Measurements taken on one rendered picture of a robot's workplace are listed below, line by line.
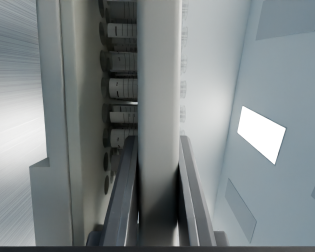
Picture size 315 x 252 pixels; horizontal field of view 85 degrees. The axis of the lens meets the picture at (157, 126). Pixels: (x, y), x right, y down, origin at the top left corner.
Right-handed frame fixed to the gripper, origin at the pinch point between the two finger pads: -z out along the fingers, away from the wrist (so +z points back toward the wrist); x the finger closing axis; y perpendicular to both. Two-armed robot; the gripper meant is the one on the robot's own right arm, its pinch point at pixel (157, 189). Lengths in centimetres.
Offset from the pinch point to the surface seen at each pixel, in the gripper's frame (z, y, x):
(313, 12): -224, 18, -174
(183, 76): -336, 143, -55
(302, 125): -155, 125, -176
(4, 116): -11.9, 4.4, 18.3
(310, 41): -208, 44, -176
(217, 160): -273, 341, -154
